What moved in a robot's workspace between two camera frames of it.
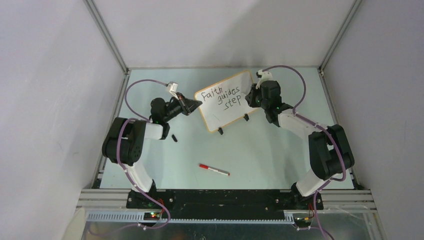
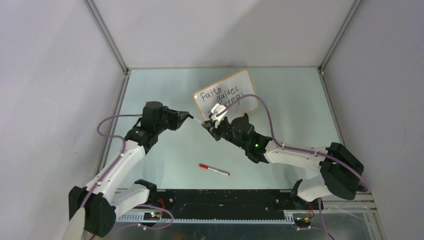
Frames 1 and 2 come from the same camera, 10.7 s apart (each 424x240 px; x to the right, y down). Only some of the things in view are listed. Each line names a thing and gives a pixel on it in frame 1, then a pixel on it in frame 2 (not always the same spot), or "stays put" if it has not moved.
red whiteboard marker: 214,169 stays put
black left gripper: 185,103 to 178,118
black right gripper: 250,97 to 213,131
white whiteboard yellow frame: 225,101 stays put
